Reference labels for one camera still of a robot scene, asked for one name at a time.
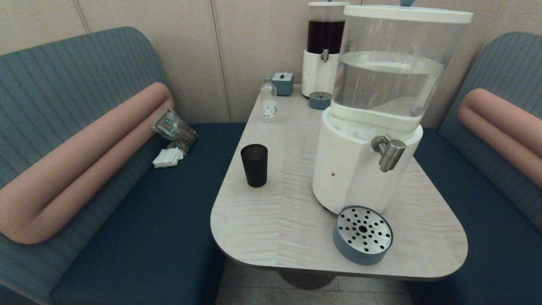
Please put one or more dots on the small clear plastic bottle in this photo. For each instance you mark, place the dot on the small clear plastic bottle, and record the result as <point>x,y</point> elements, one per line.
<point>268,106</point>

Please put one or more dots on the small blue box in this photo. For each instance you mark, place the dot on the small blue box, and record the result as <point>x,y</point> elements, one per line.
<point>282,84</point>

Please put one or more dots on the silver metal dispenser tap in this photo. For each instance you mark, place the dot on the silver metal dispenser tap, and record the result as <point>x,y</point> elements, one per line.
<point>391,152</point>

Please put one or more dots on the teal bench with snack packet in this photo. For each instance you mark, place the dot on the teal bench with snack packet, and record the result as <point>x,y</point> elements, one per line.
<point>63,76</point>

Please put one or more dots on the pink bolster beside snack packet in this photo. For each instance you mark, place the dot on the pink bolster beside snack packet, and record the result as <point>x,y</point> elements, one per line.
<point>84,165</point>

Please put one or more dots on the small dark drink dispenser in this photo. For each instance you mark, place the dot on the small dark drink dispenser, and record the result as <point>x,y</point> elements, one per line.
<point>317,76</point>

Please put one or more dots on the green snack packet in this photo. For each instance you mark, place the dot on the green snack packet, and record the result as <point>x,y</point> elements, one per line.
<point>173,129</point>

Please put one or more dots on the white paper napkins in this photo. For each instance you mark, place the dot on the white paper napkins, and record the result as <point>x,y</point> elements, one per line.
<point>167,158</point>

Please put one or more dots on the large blue perforated drip tray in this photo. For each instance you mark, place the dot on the large blue perforated drip tray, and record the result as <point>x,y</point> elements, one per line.
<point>362,231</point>

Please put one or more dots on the small blue drip tray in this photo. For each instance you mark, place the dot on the small blue drip tray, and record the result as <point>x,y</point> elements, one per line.
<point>319,101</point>

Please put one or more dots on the dark table pedestal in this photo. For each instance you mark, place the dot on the dark table pedestal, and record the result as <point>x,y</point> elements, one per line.
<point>307,279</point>

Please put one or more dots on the large clear water dispenser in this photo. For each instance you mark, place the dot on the large clear water dispenser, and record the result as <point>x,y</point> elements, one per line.
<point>351,169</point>

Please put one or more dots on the black plastic cup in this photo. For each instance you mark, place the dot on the black plastic cup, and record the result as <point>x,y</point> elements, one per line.
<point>254,167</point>

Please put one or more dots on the teal upholstered empty bench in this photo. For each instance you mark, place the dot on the teal upholstered empty bench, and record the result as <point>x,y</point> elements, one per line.
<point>508,67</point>

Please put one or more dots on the small dark dispenser tap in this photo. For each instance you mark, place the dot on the small dark dispenser tap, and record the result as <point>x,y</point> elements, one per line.
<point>324,55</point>

